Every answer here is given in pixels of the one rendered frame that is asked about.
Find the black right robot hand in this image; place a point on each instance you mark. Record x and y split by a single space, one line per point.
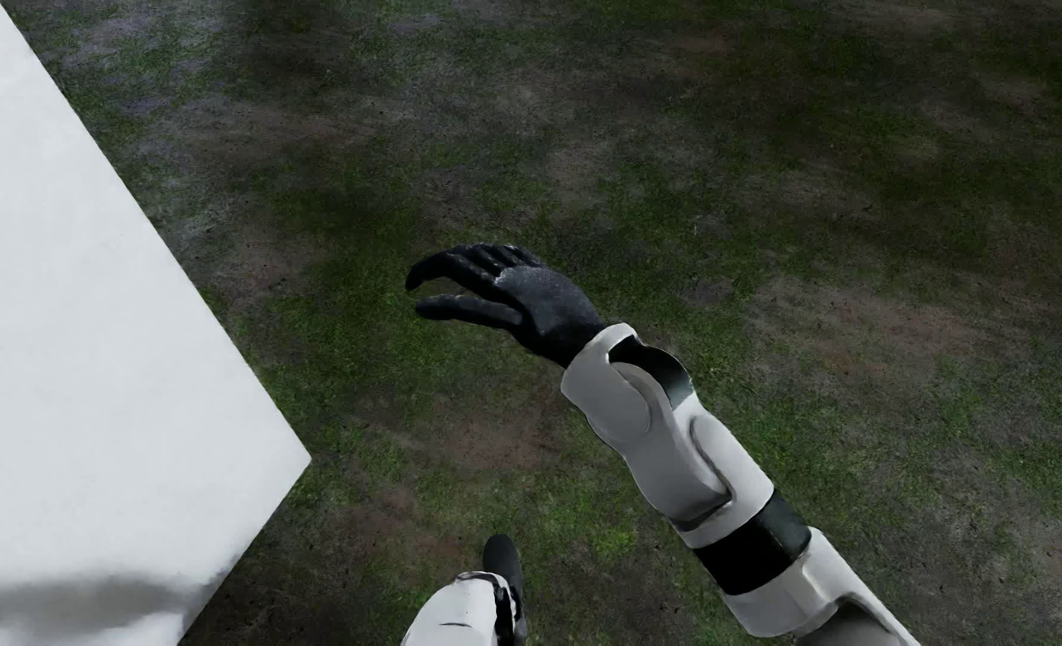
535 301

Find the black robot foot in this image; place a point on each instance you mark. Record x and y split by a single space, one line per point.
505 565

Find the white robot leg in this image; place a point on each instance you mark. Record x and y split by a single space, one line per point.
461 615

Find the white block furniture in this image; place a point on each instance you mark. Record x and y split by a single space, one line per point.
73 377

